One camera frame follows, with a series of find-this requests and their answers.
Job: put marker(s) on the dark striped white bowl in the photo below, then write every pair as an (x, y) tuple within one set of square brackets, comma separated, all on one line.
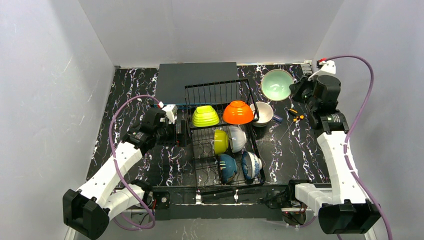
[(237, 138)]

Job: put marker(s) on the blue patterned bowl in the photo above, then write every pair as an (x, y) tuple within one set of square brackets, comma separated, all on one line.
[(251, 165)]

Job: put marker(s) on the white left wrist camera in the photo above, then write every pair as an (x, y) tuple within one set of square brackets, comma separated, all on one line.
[(170, 111)]

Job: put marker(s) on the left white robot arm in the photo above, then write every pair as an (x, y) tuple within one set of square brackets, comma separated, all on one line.
[(91, 207)]

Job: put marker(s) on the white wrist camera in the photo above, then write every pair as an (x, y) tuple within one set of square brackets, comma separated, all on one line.
[(170, 111), (325, 67)]

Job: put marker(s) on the aluminium table edge rail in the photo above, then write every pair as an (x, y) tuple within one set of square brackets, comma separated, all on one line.
[(321, 100)]

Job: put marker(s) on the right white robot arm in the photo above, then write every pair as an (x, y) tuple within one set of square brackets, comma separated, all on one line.
[(346, 208)]

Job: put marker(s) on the dark blue beige bowl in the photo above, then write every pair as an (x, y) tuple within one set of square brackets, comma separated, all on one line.
[(228, 168)]

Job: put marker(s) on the yellow black T-handle hex key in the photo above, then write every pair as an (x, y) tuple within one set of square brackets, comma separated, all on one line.
[(296, 117)]

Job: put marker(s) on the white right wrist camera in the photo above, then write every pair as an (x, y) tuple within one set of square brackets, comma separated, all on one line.
[(325, 67)]

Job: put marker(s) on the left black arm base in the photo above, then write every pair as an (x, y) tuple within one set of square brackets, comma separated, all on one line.
[(156, 200)]

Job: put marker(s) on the blue red screwdriver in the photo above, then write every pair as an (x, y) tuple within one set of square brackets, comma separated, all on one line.
[(277, 118)]

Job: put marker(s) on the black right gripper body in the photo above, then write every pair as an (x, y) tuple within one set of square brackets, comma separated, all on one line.
[(298, 91)]

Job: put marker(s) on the dark grey flat box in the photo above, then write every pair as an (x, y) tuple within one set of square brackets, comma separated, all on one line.
[(173, 77)]

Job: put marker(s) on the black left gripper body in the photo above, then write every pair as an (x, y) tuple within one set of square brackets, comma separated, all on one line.
[(180, 131)]

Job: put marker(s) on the orange white bowl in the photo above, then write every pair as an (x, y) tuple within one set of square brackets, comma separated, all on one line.
[(237, 113)]

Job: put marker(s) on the cream white bowl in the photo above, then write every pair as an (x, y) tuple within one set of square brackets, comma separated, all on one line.
[(265, 113)]

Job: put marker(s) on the black wire dish rack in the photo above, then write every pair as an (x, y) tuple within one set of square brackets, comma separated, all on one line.
[(206, 162)]

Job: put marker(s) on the pale green bowl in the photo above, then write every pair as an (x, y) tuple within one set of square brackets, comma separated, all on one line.
[(275, 85)]

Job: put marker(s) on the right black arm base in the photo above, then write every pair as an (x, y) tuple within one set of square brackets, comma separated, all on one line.
[(294, 212)]

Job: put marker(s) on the yellow green bowl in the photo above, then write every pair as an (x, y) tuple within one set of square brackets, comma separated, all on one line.
[(220, 141)]

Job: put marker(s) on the green white bowl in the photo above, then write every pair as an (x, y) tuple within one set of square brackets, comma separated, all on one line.
[(205, 116)]

